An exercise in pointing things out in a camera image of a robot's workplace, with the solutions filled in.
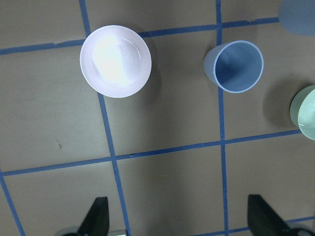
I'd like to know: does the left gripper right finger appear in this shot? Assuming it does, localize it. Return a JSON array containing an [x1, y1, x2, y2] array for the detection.
[[247, 194, 288, 236]]

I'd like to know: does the blue cup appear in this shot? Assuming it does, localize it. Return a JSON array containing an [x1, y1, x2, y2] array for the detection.
[[203, 40, 264, 93]]

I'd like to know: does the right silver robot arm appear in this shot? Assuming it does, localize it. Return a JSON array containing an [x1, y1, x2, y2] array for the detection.
[[279, 0, 315, 36]]

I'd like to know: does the green bowl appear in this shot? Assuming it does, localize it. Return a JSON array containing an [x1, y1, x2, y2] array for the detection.
[[289, 85, 315, 140]]

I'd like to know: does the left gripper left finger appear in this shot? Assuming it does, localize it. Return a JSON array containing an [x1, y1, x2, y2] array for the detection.
[[75, 197, 109, 236]]

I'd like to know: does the pink bowl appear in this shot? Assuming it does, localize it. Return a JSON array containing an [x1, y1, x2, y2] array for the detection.
[[79, 25, 152, 98]]

